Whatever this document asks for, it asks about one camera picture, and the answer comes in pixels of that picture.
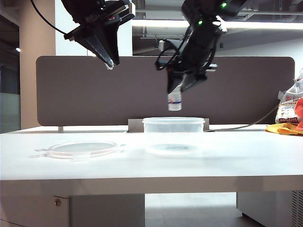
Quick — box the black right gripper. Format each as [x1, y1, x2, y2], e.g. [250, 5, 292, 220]
[165, 44, 219, 94]

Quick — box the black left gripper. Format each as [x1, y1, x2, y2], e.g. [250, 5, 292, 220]
[63, 0, 136, 70]

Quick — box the small white medicine bottle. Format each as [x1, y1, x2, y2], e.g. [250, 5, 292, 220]
[167, 90, 183, 112]

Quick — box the clear round lid pink seal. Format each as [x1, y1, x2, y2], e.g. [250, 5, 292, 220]
[35, 140, 126, 162]

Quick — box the round clear plastic box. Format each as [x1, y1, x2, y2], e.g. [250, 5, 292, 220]
[142, 117, 206, 156]

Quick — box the brown desk divider panel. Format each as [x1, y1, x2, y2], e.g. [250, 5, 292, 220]
[36, 56, 295, 127]

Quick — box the long ceiling light strip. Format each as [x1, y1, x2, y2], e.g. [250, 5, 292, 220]
[132, 19, 303, 30]

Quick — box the printed plastic snack bag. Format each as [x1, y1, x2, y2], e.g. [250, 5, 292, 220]
[276, 68, 303, 125]

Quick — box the yellow cloth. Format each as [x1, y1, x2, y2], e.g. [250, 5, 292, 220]
[265, 122, 303, 137]

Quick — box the white vented cabinet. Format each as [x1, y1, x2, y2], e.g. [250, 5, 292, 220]
[236, 191, 303, 227]

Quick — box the white drawer unit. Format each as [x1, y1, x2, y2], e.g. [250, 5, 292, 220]
[0, 195, 146, 227]

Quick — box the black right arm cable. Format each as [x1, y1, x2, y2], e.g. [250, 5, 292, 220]
[154, 39, 181, 71]

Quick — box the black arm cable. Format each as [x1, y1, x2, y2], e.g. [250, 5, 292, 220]
[154, 39, 181, 71]
[29, 0, 72, 35]

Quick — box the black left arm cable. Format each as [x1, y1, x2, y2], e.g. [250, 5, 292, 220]
[29, 0, 72, 35]

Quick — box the grey desk cable box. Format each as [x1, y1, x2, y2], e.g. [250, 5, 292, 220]
[128, 118, 211, 133]

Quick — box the grey power cable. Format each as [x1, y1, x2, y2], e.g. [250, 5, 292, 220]
[210, 104, 280, 132]

